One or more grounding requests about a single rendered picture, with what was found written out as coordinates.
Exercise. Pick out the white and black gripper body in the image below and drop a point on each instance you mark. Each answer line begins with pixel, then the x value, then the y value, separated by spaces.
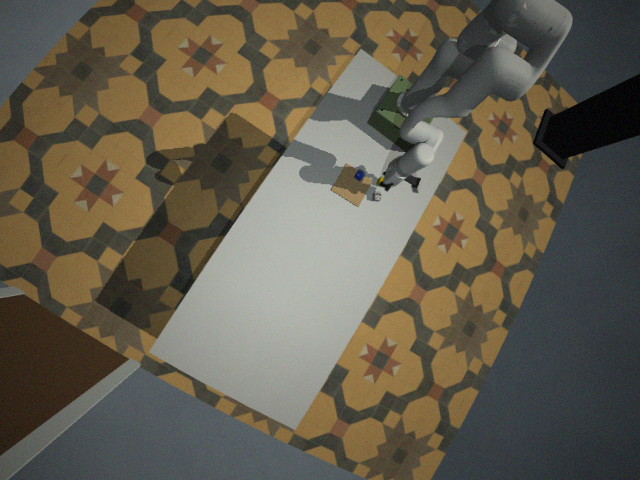
pixel 391 175

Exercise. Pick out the tan flat mat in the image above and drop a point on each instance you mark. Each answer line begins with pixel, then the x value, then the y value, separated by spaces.
pixel 349 187

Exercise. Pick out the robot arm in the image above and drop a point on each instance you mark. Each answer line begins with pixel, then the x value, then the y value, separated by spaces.
pixel 541 25

